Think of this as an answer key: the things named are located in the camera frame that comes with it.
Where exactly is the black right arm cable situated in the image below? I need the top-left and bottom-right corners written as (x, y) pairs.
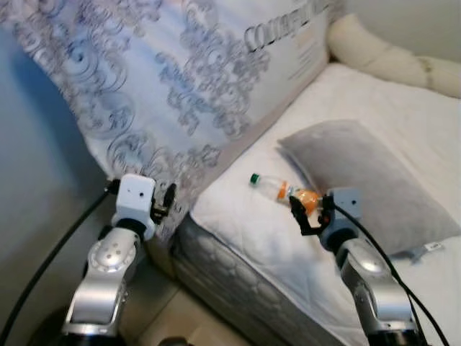
top-left (331, 204), bottom-right (451, 346)

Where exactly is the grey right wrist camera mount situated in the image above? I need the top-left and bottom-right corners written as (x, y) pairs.
top-left (328, 189), bottom-right (361, 224)

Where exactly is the white quilted bed mattress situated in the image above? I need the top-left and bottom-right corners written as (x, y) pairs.
top-left (169, 63), bottom-right (461, 346)

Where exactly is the patterned upright mattress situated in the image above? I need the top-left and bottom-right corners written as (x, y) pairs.
top-left (0, 0), bottom-right (346, 246)

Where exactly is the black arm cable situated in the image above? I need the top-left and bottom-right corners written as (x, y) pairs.
top-left (0, 180), bottom-right (120, 343)
top-left (331, 204), bottom-right (451, 346)

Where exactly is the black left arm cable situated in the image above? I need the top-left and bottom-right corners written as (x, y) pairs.
top-left (0, 180), bottom-right (120, 343)

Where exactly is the cream bolster pillow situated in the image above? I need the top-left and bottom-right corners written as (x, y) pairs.
top-left (326, 13), bottom-right (461, 99)

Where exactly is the grey pillow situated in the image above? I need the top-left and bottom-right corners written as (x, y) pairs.
top-left (277, 119), bottom-right (461, 262)

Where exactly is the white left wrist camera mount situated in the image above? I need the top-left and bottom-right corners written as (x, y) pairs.
top-left (112, 174), bottom-right (157, 241)

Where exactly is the plastic bottle orange label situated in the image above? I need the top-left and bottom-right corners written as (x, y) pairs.
top-left (249, 173), bottom-right (323, 216)

